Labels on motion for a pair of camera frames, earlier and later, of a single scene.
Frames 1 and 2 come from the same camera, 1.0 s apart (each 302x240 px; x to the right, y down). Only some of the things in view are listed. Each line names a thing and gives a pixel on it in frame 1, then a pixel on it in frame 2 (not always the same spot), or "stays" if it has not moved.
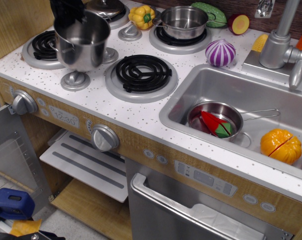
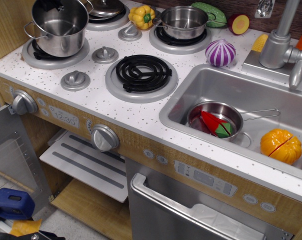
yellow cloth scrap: x=22 y=227 stays
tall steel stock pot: x=81 y=47 to x=60 y=33
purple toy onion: x=220 y=53 stays
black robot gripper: x=67 y=11 to x=48 y=5
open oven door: x=15 y=164 stays
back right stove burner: x=160 y=42 stays
